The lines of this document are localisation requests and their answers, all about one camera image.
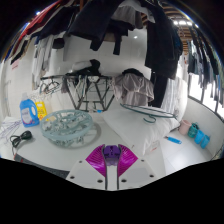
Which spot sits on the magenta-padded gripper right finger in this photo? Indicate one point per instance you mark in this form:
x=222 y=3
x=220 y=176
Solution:
x=127 y=160

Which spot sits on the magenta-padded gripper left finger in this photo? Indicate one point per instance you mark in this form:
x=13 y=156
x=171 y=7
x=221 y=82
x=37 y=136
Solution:
x=96 y=160

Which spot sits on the white pillow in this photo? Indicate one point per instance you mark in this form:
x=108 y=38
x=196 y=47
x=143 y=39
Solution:
x=136 y=131

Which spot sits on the round pale green peg hanger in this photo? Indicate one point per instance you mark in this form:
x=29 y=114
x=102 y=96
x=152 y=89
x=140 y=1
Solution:
x=66 y=126

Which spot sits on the blue brush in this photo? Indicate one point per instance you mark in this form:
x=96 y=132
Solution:
x=173 y=140

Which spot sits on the green clothes hanger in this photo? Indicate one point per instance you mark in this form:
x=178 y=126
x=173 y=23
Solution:
x=150 y=115

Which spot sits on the pink bucket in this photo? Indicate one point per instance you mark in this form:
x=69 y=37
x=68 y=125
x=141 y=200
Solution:
x=184 y=127

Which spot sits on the black folding drying rack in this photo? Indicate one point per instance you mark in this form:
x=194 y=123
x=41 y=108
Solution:
x=85 y=91

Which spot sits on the teal bucket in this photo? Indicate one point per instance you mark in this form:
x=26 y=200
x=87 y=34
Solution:
x=192 y=130

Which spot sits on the grey shirt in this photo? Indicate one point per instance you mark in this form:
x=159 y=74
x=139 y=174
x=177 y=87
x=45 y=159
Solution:
x=133 y=88

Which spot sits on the yellow detergent pouch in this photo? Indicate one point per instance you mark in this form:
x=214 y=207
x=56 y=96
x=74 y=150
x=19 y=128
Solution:
x=41 y=110

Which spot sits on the blue bucket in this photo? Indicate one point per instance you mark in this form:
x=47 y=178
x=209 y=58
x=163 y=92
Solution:
x=205 y=142
x=199 y=137

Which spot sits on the blue detergent bottle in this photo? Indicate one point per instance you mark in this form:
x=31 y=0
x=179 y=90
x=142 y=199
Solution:
x=28 y=115

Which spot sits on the black cloth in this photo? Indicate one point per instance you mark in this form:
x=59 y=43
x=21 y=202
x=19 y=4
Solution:
x=95 y=68

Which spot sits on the white folded cloth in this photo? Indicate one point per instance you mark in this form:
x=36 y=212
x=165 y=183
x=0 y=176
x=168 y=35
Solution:
x=80 y=65

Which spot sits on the barred window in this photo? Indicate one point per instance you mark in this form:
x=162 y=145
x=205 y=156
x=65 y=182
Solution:
x=206 y=96

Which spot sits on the row of hanging clothes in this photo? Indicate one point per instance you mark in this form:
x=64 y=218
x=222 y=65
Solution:
x=96 y=23

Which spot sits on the pink wall notice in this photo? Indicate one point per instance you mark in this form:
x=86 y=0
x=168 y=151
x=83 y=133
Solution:
x=15 y=64

